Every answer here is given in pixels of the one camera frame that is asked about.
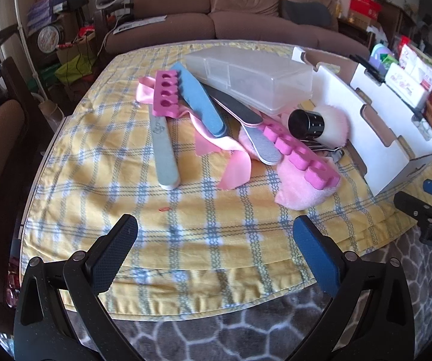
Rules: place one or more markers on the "white papers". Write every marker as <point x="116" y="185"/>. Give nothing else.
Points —
<point x="141" y="24"/>

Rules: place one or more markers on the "green bag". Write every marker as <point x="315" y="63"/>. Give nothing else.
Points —
<point x="74" y="69"/>

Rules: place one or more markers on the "grey nail file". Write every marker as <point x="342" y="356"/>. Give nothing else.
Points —
<point x="266" y="148"/>

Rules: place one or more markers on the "white nail lamp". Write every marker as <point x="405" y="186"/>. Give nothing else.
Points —
<point x="110" y="0"/>

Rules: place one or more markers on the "purple and green container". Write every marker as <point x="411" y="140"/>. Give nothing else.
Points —
<point x="383" y="56"/>

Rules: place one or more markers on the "red box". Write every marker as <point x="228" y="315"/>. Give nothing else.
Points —
<point x="365" y="4"/>

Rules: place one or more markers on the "pink fluffy headband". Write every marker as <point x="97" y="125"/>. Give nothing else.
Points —
<point x="295" y="197"/>

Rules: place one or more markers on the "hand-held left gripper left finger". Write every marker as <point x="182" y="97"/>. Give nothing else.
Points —
<point x="112" y="259"/>

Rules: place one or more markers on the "pink toe separator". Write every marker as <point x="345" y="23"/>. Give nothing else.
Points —
<point x="325" y="182"/>
<point x="158" y="97"/>

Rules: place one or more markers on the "dark wooden chair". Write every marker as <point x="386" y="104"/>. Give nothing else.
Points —
<point x="11" y="75"/>

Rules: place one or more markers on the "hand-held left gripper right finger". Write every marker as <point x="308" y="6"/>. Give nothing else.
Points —
<point x="313" y="255"/>

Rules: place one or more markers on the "pink satin ribbon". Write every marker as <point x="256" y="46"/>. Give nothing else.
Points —
<point x="234" y="169"/>

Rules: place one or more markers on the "brown sofa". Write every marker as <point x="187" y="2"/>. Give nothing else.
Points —
<point x="238" y="22"/>

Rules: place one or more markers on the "clear plastic box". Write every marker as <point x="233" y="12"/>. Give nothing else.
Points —
<point x="246" y="71"/>

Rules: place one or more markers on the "white plastic jug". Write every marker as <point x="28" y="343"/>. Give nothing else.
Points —
<point x="52" y="114"/>

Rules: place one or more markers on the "pale green nail file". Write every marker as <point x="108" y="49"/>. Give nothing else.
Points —
<point x="165" y="158"/>

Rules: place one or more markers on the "stack of purple boxes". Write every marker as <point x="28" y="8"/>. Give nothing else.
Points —
<point x="45" y="13"/>

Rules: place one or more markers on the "grey cushion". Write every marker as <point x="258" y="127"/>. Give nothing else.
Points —
<point x="308" y="13"/>

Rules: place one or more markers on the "blue nail buffer block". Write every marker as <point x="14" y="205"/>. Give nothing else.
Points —
<point x="201" y="101"/>

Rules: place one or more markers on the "round printed tin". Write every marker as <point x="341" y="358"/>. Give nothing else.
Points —
<point x="50" y="38"/>

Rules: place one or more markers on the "white tissue box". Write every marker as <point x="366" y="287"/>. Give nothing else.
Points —
<point x="407" y="86"/>
<point x="420" y="62"/>

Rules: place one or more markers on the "white cardboard box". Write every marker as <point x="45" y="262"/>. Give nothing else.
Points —
<point x="355" y="128"/>

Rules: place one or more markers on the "black nail file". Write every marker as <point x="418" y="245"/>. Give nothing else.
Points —
<point x="234" y="111"/>

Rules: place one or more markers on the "yellow plaid tablecloth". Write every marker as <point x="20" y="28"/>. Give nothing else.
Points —
<point x="107" y="180"/>

